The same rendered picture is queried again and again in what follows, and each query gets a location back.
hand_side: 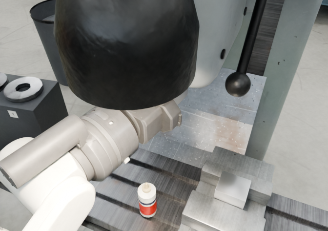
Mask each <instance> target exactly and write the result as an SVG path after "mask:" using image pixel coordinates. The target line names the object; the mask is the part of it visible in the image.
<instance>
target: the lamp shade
mask: <svg viewBox="0 0 328 231"><path fill-rule="evenodd" d="M199 28H200V24H199V20H198V16H197V12H196V8H195V4H194V0H56V5H55V18H54V32H53V34H54V38H55V41H56V45H57V48H58V52H59V55H60V59H61V63H62V66H63V70H64V74H65V77H66V81H67V84H68V86H69V88H70V90H71V91H72V92H73V93H74V94H75V95H76V96H77V97H78V98H80V99H81V100H83V101H85V102H87V103H89V104H91V105H94V106H98V107H101V108H106V109H112V110H138V109H145V108H151V107H154V106H158V105H161V104H164V103H167V102H169V101H171V100H173V99H175V98H176V97H178V96H180V95H181V94H182V93H184V92H185V91H186V90H187V89H188V88H189V86H190V85H191V84H192V82H193V80H194V77H195V72H196V61H197V50H198V39H199Z"/></svg>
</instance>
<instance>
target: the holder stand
mask: <svg viewBox="0 0 328 231"><path fill-rule="evenodd" d="M67 116H69V115H68V112H67V108H66V105H65V102H64V99H63V95H62V91H61V88H60V85H59V82H58V81H52V80H45V79H39V78H35V77H25V76H19V75H12V74H5V73H1V72H0V150H2V149H3V148H4V147H5V146H7V145H8V144H9V143H11V142H13V141H14V140H17V139H20V138H24V137H31V138H36V137H37V136H39V135H40V134H42V133H43V132H45V131H46V130H48V129H49V128H50V127H52V126H53V125H55V124H56V123H58V122H59V121H61V120H63V119H64V118H66V117H67Z"/></svg>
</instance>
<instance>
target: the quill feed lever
mask: <svg viewBox="0 0 328 231"><path fill-rule="evenodd" d="M266 2H267V0H256V2H255V5H254V9H253V12H252V16H251V20H250V23H249V27H248V30H247V34H246V38H245V42H244V45H243V49H242V52H241V56H240V59H239V63H238V66H237V70H236V72H234V73H231V74H230V75H229V76H228V77H227V79H226V81H225V88H226V91H227V92H228V93H229V94H230V95H231V96H234V97H242V96H244V95H246V94H247V93H248V92H249V90H250V87H251V81H250V78H249V77H248V75H246V72H247V69H248V65H249V62H250V58H251V55H252V51H253V48H254V44H255V41H256V37H257V34H258V30H259V27H260V23H261V19H262V16H263V12H264V9H265V5H266Z"/></svg>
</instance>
